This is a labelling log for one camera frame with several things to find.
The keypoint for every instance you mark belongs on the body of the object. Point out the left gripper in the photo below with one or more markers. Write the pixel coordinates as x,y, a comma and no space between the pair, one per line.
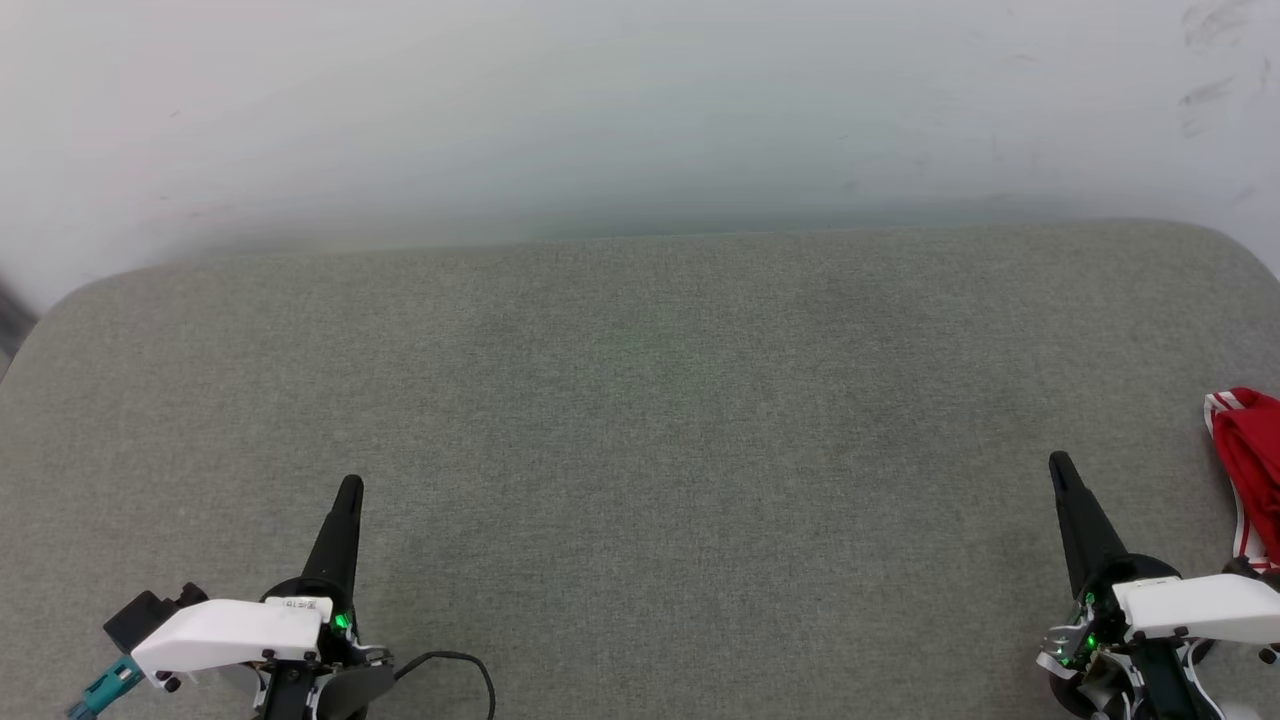
350,680

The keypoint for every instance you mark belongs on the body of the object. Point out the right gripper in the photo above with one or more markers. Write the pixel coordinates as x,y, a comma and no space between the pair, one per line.
1100,660

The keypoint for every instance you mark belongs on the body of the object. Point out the red and white jersey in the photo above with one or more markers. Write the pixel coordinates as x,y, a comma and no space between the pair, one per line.
1255,450

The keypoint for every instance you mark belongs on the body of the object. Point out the black connector block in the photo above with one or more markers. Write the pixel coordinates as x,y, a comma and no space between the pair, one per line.
145,615

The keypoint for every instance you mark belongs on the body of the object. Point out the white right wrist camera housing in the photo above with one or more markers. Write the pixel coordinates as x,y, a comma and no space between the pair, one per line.
1195,605

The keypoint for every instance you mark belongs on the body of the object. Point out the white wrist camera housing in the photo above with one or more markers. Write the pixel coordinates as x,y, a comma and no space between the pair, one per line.
1195,605
225,630

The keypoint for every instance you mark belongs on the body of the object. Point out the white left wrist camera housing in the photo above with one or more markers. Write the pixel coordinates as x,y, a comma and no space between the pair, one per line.
225,630

